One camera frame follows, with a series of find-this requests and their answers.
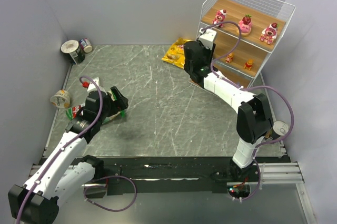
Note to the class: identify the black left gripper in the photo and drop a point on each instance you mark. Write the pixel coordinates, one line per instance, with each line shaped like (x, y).
(116, 100)

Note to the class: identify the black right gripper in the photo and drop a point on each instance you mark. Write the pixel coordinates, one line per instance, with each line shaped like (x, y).
(189, 67)

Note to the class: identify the orange bear toy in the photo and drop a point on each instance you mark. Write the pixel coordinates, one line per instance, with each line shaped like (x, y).
(229, 58)
(248, 65)

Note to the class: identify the pink bear cream hat toy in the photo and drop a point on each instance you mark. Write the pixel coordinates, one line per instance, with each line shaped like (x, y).
(220, 16)

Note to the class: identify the pink bear strawberry donut toy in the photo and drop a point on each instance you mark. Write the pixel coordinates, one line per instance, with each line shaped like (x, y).
(245, 25)

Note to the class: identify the pink bear cake toy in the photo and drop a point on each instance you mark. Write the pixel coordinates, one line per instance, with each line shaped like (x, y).
(269, 34)

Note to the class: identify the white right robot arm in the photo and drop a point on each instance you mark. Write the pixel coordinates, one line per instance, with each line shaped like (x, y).
(254, 118)

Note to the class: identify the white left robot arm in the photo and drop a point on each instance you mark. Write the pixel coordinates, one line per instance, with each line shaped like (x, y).
(39, 199)

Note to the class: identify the yellow Lays chips bag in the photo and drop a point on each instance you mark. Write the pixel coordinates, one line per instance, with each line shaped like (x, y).
(175, 54)

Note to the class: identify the green cassava chips bag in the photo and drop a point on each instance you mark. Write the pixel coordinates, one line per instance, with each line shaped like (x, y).
(71, 112)

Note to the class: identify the black labelled can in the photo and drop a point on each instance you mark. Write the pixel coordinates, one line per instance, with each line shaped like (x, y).
(73, 51)

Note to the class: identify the blue white tipped can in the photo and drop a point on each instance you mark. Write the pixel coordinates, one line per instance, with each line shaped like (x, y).
(86, 45)

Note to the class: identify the silver top tin can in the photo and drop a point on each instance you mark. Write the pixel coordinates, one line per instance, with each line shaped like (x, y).
(279, 128)

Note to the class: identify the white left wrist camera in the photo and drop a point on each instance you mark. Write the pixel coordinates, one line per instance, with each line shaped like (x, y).
(92, 85)

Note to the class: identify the white wire wooden shelf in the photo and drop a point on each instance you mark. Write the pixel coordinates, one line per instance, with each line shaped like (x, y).
(229, 38)

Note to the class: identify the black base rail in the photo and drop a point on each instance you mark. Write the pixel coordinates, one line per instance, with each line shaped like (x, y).
(126, 175)

